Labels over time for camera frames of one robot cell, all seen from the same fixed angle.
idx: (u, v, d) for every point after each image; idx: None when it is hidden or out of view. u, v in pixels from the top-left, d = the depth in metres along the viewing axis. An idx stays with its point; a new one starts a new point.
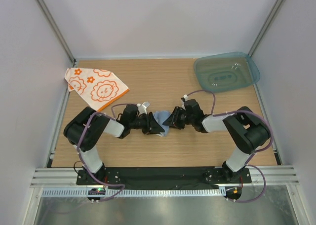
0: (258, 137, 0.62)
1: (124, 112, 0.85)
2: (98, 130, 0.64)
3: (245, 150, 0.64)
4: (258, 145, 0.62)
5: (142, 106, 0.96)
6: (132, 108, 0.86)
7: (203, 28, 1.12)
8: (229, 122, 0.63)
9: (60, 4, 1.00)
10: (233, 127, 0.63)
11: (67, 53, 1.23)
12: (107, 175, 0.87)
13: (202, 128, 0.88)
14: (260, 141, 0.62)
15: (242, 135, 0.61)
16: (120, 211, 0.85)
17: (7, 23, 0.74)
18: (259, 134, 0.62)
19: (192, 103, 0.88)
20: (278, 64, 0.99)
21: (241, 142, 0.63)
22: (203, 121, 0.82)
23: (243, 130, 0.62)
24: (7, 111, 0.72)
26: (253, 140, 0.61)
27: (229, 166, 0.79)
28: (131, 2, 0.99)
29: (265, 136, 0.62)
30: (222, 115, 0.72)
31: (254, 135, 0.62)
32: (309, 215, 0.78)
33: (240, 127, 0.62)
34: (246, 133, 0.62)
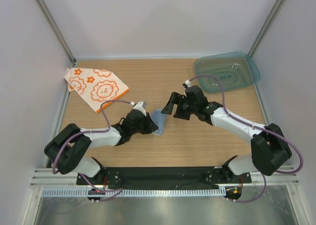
0: (281, 161, 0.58)
1: (128, 117, 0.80)
2: (71, 160, 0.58)
3: (261, 170, 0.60)
4: (278, 168, 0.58)
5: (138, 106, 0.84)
6: (136, 115, 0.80)
7: (203, 29, 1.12)
8: (258, 143, 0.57)
9: (60, 4, 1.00)
10: (260, 147, 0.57)
11: (67, 53, 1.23)
12: (107, 175, 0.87)
13: (207, 117, 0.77)
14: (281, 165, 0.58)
15: (266, 157, 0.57)
16: (120, 211, 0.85)
17: (8, 23, 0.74)
18: (283, 157, 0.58)
19: (194, 90, 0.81)
20: (278, 64, 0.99)
21: (261, 163, 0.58)
22: (212, 115, 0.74)
23: (267, 151, 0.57)
24: (8, 110, 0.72)
26: (278, 164, 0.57)
27: (230, 167, 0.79)
28: (131, 1, 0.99)
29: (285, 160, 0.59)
30: (246, 125, 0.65)
31: (277, 157, 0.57)
32: (309, 215, 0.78)
33: (265, 147, 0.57)
34: (270, 155, 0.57)
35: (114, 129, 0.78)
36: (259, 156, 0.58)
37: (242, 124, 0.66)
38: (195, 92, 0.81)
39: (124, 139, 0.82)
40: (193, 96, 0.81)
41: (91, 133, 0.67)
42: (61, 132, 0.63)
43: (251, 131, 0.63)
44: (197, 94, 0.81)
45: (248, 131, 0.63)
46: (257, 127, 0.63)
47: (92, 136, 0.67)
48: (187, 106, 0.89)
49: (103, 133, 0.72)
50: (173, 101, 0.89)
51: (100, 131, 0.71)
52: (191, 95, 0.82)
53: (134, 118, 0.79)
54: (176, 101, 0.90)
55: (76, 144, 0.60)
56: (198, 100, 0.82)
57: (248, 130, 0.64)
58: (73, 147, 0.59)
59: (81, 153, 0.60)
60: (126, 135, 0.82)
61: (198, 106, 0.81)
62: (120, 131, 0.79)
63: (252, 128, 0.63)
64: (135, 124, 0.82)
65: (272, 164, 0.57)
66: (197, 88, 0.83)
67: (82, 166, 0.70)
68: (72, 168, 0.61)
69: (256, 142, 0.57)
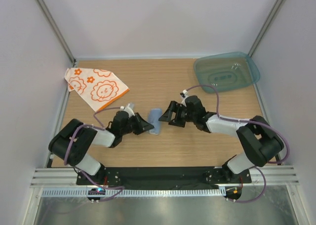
0: (270, 149, 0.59)
1: (114, 120, 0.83)
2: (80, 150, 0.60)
3: (256, 162, 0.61)
4: (270, 158, 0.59)
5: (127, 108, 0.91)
6: (122, 116, 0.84)
7: (203, 28, 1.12)
8: (244, 134, 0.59)
9: (60, 3, 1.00)
10: (246, 137, 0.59)
11: (67, 53, 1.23)
12: (107, 175, 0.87)
13: (204, 127, 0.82)
14: (273, 154, 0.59)
15: (255, 147, 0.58)
16: (120, 211, 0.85)
17: (8, 22, 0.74)
18: (272, 146, 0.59)
19: (194, 100, 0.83)
20: (278, 64, 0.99)
21: (252, 154, 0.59)
22: (207, 122, 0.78)
23: (255, 141, 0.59)
24: (8, 111, 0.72)
26: (267, 154, 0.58)
27: (229, 167, 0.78)
28: (131, 1, 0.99)
29: (277, 149, 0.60)
30: (233, 122, 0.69)
31: (266, 146, 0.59)
32: (309, 215, 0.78)
33: (252, 137, 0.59)
34: (258, 145, 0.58)
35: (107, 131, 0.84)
36: (249, 147, 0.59)
37: (230, 122, 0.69)
38: (194, 103, 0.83)
39: (117, 140, 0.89)
40: (190, 105, 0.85)
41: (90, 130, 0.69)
42: (65, 128, 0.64)
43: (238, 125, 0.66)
44: (196, 105, 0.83)
45: (235, 126, 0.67)
46: (243, 121, 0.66)
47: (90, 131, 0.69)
48: (184, 114, 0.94)
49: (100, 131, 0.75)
50: (171, 109, 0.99)
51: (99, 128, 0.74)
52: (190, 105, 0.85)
53: (120, 120, 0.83)
54: (174, 109, 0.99)
55: (84, 134, 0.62)
56: (196, 110, 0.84)
57: (235, 125, 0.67)
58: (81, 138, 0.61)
59: (88, 142, 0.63)
60: (118, 136, 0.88)
61: (196, 115, 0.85)
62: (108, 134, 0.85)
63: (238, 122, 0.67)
64: (124, 124, 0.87)
65: (261, 153, 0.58)
66: (196, 98, 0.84)
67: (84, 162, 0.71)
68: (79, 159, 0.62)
69: (242, 133, 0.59)
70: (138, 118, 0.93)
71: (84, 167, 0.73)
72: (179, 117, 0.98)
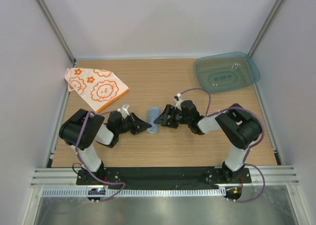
0: (248, 129, 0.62)
1: (108, 121, 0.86)
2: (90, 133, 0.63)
3: (238, 145, 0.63)
4: (250, 139, 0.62)
5: (123, 110, 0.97)
6: (116, 117, 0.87)
7: (203, 28, 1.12)
8: (221, 118, 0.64)
9: (61, 4, 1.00)
10: (223, 120, 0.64)
11: (67, 53, 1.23)
12: (107, 175, 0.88)
13: (198, 131, 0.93)
14: (252, 134, 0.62)
15: (231, 127, 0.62)
16: (120, 211, 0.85)
17: (8, 23, 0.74)
18: (250, 128, 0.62)
19: (189, 105, 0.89)
20: (278, 64, 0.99)
21: (232, 135, 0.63)
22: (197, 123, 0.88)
23: (231, 122, 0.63)
24: (8, 111, 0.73)
26: (246, 134, 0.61)
27: (227, 165, 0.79)
28: (131, 1, 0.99)
29: (256, 130, 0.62)
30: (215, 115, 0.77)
31: (244, 128, 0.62)
32: (309, 215, 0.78)
33: (229, 120, 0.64)
34: (235, 126, 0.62)
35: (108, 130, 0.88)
36: (228, 129, 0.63)
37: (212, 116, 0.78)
38: (190, 108, 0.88)
39: (114, 140, 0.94)
40: (185, 110, 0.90)
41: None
42: (75, 115, 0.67)
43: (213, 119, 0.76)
44: (190, 111, 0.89)
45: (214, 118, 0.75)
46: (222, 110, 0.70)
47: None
48: (180, 117, 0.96)
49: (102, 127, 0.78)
50: (167, 112, 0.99)
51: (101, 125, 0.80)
52: (185, 110, 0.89)
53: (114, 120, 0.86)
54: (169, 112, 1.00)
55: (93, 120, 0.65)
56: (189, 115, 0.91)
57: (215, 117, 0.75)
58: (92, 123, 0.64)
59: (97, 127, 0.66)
60: (115, 137, 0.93)
61: (190, 120, 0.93)
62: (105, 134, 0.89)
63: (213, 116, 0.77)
64: (118, 124, 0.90)
65: (239, 132, 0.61)
66: (191, 103, 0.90)
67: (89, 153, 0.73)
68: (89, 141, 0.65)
69: (219, 117, 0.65)
70: (134, 118, 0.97)
71: (89, 159, 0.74)
72: (174, 119, 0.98)
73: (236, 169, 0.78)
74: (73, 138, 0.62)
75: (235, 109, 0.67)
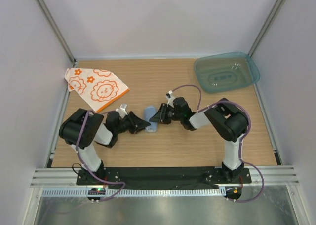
0: (234, 120, 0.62)
1: (107, 120, 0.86)
2: (90, 132, 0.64)
3: (227, 137, 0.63)
4: (237, 131, 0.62)
5: (121, 109, 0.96)
6: (114, 117, 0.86)
7: (203, 28, 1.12)
8: (209, 113, 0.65)
9: (60, 4, 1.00)
10: (211, 114, 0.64)
11: (67, 53, 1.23)
12: (107, 175, 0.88)
13: (190, 127, 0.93)
14: (238, 125, 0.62)
15: (219, 120, 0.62)
16: (120, 211, 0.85)
17: (8, 23, 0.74)
18: (237, 120, 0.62)
19: (180, 102, 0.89)
20: (278, 64, 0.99)
21: (220, 128, 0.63)
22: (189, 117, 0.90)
23: (217, 116, 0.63)
24: (8, 110, 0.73)
26: (233, 127, 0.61)
27: (226, 164, 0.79)
28: (131, 1, 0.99)
29: (243, 121, 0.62)
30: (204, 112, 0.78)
31: (231, 120, 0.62)
32: (309, 215, 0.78)
33: (217, 114, 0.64)
34: (222, 119, 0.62)
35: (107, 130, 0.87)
36: (216, 123, 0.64)
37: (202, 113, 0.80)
38: (181, 105, 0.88)
39: (113, 140, 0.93)
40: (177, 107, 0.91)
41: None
42: (74, 113, 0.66)
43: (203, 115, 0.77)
44: (182, 108, 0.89)
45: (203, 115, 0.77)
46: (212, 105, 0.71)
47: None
48: (173, 114, 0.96)
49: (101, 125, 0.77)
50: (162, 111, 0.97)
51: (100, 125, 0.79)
52: (178, 107, 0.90)
53: (112, 120, 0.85)
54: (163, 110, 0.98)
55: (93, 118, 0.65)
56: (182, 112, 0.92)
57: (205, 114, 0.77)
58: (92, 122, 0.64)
59: (97, 125, 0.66)
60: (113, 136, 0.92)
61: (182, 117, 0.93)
62: None
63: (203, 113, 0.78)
64: (116, 124, 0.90)
65: (225, 124, 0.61)
66: (182, 100, 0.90)
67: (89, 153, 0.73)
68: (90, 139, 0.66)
69: (207, 111, 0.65)
70: (133, 117, 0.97)
71: (89, 159, 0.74)
72: (167, 116, 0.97)
73: (235, 168, 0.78)
74: (74, 136, 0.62)
75: (222, 103, 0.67)
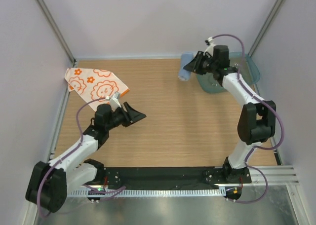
0: (259, 129, 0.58)
1: (95, 115, 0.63)
2: (55, 198, 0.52)
3: (243, 136, 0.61)
4: (256, 140, 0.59)
5: (112, 99, 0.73)
6: (104, 110, 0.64)
7: (203, 29, 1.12)
8: (248, 110, 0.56)
9: (60, 3, 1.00)
10: (248, 114, 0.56)
11: (67, 53, 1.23)
12: (107, 175, 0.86)
13: (219, 78, 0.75)
14: (261, 135, 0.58)
15: (249, 124, 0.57)
16: (120, 211, 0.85)
17: (8, 23, 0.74)
18: (264, 131, 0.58)
19: (222, 48, 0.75)
20: (278, 64, 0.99)
21: (244, 126, 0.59)
22: (224, 76, 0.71)
23: (255, 117, 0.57)
24: (8, 110, 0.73)
26: (256, 136, 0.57)
27: (229, 160, 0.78)
28: (131, 1, 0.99)
29: (267, 133, 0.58)
30: (247, 93, 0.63)
31: (260, 129, 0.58)
32: (309, 215, 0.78)
33: (254, 116, 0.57)
34: (254, 123, 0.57)
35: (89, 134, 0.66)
36: (245, 122, 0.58)
37: (244, 92, 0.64)
38: (220, 50, 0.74)
39: (103, 138, 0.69)
40: (217, 53, 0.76)
41: (63, 162, 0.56)
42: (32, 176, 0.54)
43: (250, 100, 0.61)
44: (221, 55, 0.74)
45: (246, 98, 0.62)
46: (256, 98, 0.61)
47: (64, 164, 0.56)
48: (207, 64, 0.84)
49: (78, 150, 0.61)
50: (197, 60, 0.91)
51: (72, 150, 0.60)
52: (217, 52, 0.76)
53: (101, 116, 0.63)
54: None
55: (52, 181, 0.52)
56: (219, 59, 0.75)
57: (247, 97, 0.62)
58: (52, 186, 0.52)
59: (61, 184, 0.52)
60: (104, 133, 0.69)
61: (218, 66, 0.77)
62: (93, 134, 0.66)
63: (251, 97, 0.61)
64: (108, 119, 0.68)
65: (251, 131, 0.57)
66: (227, 48, 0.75)
67: (75, 184, 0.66)
68: (62, 198, 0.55)
69: (247, 108, 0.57)
70: (127, 107, 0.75)
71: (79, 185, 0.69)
72: (201, 66, 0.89)
73: (236, 167, 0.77)
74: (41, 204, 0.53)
75: (264, 105, 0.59)
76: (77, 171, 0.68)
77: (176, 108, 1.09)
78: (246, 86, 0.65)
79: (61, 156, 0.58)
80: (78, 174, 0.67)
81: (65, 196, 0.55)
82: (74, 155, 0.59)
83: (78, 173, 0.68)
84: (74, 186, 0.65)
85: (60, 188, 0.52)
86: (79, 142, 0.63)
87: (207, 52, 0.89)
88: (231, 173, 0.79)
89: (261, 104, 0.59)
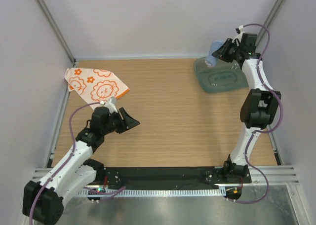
0: (258, 114, 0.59)
1: (93, 116, 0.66)
2: (50, 216, 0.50)
3: (242, 116, 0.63)
4: (253, 124, 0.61)
5: (108, 104, 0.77)
6: (102, 111, 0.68)
7: (203, 28, 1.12)
8: (252, 94, 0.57)
9: (61, 3, 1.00)
10: (251, 98, 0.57)
11: (67, 53, 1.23)
12: (107, 175, 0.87)
13: (241, 60, 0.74)
14: (259, 120, 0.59)
15: (250, 108, 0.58)
16: (120, 211, 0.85)
17: (9, 23, 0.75)
18: (261, 118, 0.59)
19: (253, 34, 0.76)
20: (278, 64, 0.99)
21: (246, 107, 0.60)
22: (245, 60, 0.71)
23: (258, 102, 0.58)
24: (8, 110, 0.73)
26: (254, 119, 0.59)
27: (231, 156, 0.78)
28: (131, 1, 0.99)
29: (264, 121, 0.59)
30: (259, 79, 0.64)
31: (259, 114, 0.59)
32: (309, 215, 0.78)
33: (256, 102, 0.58)
34: (255, 107, 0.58)
35: (83, 138, 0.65)
36: (247, 104, 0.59)
37: (257, 77, 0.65)
38: (249, 35, 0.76)
39: (98, 142, 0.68)
40: (244, 39, 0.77)
41: (54, 179, 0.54)
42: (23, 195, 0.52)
43: (259, 87, 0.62)
44: (248, 40, 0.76)
45: (256, 84, 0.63)
46: (266, 86, 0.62)
47: (55, 182, 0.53)
48: (233, 51, 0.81)
49: (69, 163, 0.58)
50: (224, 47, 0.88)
51: (63, 164, 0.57)
52: (244, 37, 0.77)
53: (100, 116, 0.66)
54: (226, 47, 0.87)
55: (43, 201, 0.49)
56: (245, 46, 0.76)
57: (257, 83, 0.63)
58: (44, 206, 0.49)
59: (54, 203, 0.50)
60: (99, 136, 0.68)
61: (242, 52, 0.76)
62: (88, 137, 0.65)
63: (260, 85, 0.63)
64: (105, 122, 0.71)
65: (250, 113, 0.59)
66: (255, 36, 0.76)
67: (74, 190, 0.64)
68: (58, 211, 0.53)
69: (252, 93, 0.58)
70: (123, 114, 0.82)
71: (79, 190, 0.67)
72: (227, 53, 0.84)
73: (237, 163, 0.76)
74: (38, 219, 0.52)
75: (272, 95, 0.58)
76: (73, 179, 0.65)
77: (175, 108, 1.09)
78: (261, 73, 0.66)
79: (52, 172, 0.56)
80: (74, 183, 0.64)
81: (60, 209, 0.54)
82: (65, 168, 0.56)
83: (75, 181, 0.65)
84: (73, 191, 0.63)
85: (53, 206, 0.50)
86: (70, 152, 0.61)
87: (236, 39, 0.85)
88: (231, 170, 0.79)
89: (268, 93, 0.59)
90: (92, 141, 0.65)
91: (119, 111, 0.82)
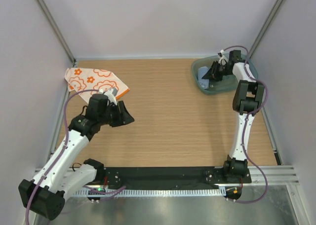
0: (247, 102, 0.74)
1: (91, 101, 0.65)
2: (49, 211, 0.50)
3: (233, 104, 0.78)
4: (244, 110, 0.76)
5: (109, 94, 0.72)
6: (100, 97, 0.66)
7: (203, 29, 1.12)
8: (241, 86, 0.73)
9: (61, 3, 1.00)
10: (240, 88, 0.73)
11: (67, 53, 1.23)
12: (107, 175, 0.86)
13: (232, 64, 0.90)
14: (247, 106, 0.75)
15: (240, 95, 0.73)
16: (120, 211, 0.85)
17: (9, 23, 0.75)
18: (249, 104, 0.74)
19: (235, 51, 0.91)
20: (278, 64, 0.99)
21: (236, 96, 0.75)
22: (234, 63, 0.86)
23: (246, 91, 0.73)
24: (8, 110, 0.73)
26: (243, 105, 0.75)
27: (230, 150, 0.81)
28: (131, 0, 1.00)
29: (252, 107, 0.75)
30: (246, 74, 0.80)
31: (248, 101, 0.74)
32: (309, 215, 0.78)
33: (244, 91, 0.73)
34: (244, 95, 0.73)
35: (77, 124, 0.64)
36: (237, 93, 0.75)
37: (244, 73, 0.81)
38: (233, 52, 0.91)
39: (94, 130, 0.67)
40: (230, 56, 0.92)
41: (48, 177, 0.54)
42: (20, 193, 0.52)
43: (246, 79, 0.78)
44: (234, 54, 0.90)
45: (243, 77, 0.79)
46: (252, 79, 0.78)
47: (49, 179, 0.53)
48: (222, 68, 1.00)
49: (62, 158, 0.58)
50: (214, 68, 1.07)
51: (56, 160, 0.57)
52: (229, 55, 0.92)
53: (98, 101, 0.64)
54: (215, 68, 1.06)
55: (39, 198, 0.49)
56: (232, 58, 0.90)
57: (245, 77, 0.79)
58: (41, 202, 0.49)
59: (51, 199, 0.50)
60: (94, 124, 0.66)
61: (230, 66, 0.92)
62: (81, 125, 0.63)
63: (248, 77, 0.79)
64: (102, 110, 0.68)
65: (241, 100, 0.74)
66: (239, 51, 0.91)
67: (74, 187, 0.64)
68: (59, 206, 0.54)
69: (241, 84, 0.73)
70: (122, 108, 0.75)
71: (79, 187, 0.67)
72: (217, 71, 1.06)
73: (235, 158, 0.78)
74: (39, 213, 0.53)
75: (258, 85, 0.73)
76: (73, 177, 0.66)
77: (175, 108, 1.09)
78: (248, 70, 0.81)
79: (45, 168, 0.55)
80: (74, 180, 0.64)
81: (61, 204, 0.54)
82: (58, 165, 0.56)
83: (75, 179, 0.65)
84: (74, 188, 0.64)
85: (51, 202, 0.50)
86: (63, 145, 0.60)
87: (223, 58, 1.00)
88: (230, 171, 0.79)
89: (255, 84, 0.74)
90: (86, 128, 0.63)
91: (118, 104, 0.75)
